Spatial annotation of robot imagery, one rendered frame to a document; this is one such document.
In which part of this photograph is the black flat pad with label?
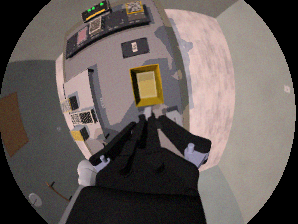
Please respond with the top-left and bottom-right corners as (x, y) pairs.
(121, 37), (150, 59)

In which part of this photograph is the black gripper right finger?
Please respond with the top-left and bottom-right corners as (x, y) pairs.
(145, 107), (212, 175)

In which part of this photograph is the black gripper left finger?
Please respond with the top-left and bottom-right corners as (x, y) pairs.
(89, 107), (148, 176)

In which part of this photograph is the yellow waste bin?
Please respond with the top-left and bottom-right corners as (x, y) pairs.
(129, 64), (164, 107)

